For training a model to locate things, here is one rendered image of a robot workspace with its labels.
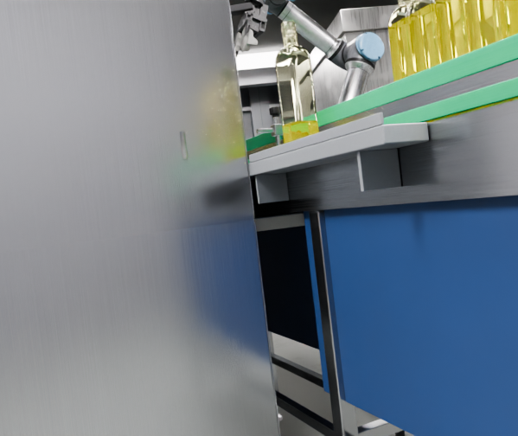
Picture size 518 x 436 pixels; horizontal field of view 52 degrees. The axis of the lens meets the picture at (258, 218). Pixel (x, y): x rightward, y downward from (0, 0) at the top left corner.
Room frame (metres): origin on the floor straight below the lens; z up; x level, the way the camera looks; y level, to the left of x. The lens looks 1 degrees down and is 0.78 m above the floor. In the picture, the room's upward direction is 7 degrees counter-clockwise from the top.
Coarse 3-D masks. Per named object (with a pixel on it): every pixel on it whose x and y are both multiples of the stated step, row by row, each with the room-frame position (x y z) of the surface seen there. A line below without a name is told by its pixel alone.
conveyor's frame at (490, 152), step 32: (448, 128) 0.80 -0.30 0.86; (480, 128) 0.74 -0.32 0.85; (512, 128) 0.70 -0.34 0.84; (352, 160) 1.02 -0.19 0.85; (416, 160) 0.86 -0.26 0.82; (448, 160) 0.80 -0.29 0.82; (480, 160) 0.75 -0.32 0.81; (512, 160) 0.70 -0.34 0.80; (256, 192) 1.42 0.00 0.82; (288, 192) 1.26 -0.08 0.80; (320, 192) 1.13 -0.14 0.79; (352, 192) 1.03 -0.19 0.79; (384, 192) 0.94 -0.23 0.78; (416, 192) 0.87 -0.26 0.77; (448, 192) 0.81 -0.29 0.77; (480, 192) 0.75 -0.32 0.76; (512, 192) 0.71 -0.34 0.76
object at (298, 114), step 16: (288, 32) 1.08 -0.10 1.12; (288, 48) 1.06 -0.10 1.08; (304, 48) 1.08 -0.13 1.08; (288, 64) 1.06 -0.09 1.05; (304, 64) 1.07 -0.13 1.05; (288, 80) 1.06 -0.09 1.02; (304, 80) 1.07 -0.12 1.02; (288, 96) 1.07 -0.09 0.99; (304, 96) 1.07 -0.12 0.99; (288, 112) 1.07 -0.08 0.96; (304, 112) 1.07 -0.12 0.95; (288, 128) 1.08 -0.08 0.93; (304, 128) 1.06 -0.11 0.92
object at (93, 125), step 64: (0, 0) 1.02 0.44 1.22; (64, 0) 1.07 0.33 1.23; (128, 0) 1.13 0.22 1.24; (192, 0) 1.19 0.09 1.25; (0, 64) 1.02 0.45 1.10; (64, 64) 1.07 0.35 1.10; (128, 64) 1.12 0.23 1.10; (192, 64) 1.18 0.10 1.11; (0, 128) 1.01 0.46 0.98; (64, 128) 1.06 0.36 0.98; (128, 128) 1.11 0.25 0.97; (192, 128) 1.17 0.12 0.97; (0, 192) 1.01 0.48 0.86; (64, 192) 1.05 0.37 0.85; (128, 192) 1.11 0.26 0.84; (192, 192) 1.17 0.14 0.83
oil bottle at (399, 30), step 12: (408, 0) 0.92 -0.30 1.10; (396, 12) 0.92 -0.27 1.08; (408, 12) 0.90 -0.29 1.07; (396, 24) 0.92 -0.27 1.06; (408, 24) 0.90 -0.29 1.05; (396, 36) 0.92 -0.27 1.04; (408, 36) 0.90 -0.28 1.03; (396, 48) 0.93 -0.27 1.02; (408, 48) 0.90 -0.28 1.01; (396, 60) 0.93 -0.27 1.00; (408, 60) 0.90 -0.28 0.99; (396, 72) 0.93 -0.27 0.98; (408, 72) 0.90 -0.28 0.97
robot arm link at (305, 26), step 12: (276, 12) 2.13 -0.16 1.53; (288, 12) 2.12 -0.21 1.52; (300, 12) 2.14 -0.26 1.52; (300, 24) 2.14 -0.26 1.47; (312, 24) 2.15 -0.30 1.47; (312, 36) 2.16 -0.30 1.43; (324, 36) 2.17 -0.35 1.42; (324, 48) 2.19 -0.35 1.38; (336, 48) 2.17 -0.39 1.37; (336, 60) 2.19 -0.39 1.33
